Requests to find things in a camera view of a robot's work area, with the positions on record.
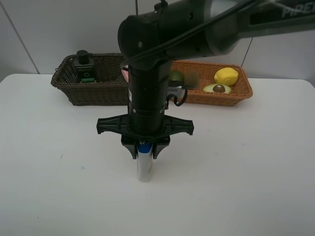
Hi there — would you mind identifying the pink spray bottle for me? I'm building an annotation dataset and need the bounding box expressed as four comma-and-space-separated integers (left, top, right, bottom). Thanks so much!
121, 65, 129, 83

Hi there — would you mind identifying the dark brown wicker basket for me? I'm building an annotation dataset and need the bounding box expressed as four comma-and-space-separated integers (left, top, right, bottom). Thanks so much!
51, 53, 128, 106

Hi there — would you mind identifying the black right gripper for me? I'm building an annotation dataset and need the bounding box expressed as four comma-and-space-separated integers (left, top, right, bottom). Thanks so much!
96, 109, 194, 159

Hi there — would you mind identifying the dark green lime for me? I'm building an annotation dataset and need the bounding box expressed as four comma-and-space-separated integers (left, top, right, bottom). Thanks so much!
169, 70, 185, 83

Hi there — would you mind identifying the orange wicker basket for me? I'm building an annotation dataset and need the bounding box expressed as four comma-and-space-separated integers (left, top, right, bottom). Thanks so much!
171, 60, 253, 107

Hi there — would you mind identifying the brown kiwi fruit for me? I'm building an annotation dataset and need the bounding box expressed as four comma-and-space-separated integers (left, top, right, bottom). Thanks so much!
184, 70, 199, 88

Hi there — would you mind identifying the halved avocado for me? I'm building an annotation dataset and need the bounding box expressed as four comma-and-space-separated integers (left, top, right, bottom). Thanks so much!
203, 84, 231, 94

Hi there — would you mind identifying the blue capped white bottle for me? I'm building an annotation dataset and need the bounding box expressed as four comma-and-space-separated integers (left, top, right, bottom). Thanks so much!
137, 143, 153, 182

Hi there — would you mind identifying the yellow lemon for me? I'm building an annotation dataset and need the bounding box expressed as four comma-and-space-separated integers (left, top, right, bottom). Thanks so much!
214, 67, 239, 86

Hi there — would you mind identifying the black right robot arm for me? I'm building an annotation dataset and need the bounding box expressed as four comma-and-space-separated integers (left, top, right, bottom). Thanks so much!
96, 0, 315, 158

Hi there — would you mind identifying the black pump bottle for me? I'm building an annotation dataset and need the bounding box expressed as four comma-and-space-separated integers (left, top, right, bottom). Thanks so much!
74, 50, 96, 83

